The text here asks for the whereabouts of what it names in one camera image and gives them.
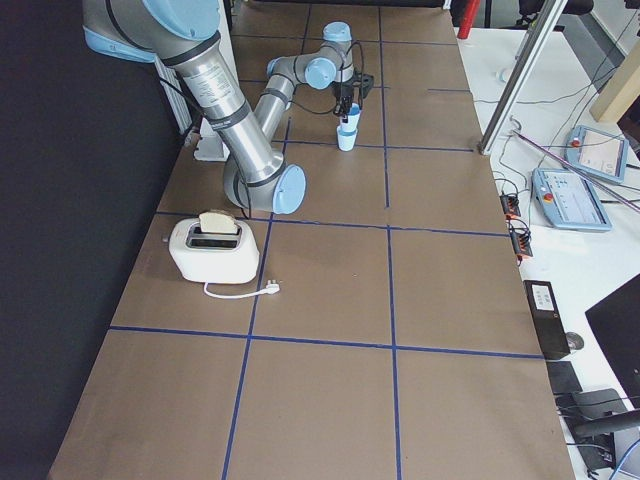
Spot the red cylinder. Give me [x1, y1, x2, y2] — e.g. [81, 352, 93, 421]
[457, 0, 480, 40]

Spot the near teach pendant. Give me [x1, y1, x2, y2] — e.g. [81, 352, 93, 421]
[531, 168, 612, 232]

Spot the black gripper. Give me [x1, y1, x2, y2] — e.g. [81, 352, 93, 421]
[331, 81, 354, 123]

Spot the black monitor corner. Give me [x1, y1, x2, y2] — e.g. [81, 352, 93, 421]
[586, 283, 639, 407]

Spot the aluminium frame post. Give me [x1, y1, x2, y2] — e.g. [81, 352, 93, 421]
[478, 0, 567, 156]

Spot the teach pendant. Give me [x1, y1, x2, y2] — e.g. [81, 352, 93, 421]
[531, 168, 612, 232]
[564, 125, 629, 184]

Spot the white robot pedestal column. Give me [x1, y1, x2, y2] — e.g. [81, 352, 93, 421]
[194, 0, 238, 162]

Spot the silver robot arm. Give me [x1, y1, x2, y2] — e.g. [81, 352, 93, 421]
[83, 0, 356, 214]

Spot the black box with label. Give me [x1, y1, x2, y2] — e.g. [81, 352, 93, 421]
[523, 280, 570, 360]

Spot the wooden beam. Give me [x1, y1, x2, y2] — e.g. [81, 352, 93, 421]
[590, 42, 640, 123]

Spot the light blue cup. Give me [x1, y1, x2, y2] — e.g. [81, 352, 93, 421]
[336, 126, 358, 152]
[339, 103, 361, 134]

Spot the bread slice in toaster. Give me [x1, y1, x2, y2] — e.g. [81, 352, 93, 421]
[198, 210, 238, 235]

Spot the white toaster power cord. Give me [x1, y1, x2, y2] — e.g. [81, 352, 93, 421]
[202, 278, 283, 301]

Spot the black camera cable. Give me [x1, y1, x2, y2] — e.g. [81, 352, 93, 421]
[287, 40, 366, 116]

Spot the black desk stand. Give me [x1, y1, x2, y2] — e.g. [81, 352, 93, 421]
[546, 361, 639, 455]

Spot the black orange connector strip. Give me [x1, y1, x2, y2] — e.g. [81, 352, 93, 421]
[499, 193, 533, 263]

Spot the cream white toaster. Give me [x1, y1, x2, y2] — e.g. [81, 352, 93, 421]
[169, 218, 260, 284]

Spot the far teach pendant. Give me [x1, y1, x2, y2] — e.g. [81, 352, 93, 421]
[564, 125, 629, 184]

